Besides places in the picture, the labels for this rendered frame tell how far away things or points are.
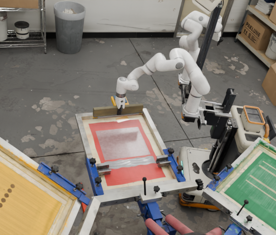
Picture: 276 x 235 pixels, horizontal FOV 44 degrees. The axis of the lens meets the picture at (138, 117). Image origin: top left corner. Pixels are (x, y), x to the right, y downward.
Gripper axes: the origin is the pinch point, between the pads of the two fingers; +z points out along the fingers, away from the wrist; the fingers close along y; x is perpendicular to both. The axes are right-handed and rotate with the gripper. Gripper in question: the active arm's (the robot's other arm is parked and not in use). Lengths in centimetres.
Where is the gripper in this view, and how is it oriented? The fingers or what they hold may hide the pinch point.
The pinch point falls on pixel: (118, 110)
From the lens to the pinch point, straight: 254.9
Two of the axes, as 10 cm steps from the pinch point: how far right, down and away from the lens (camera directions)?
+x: -9.4, 0.9, -3.2
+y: -3.0, -6.4, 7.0
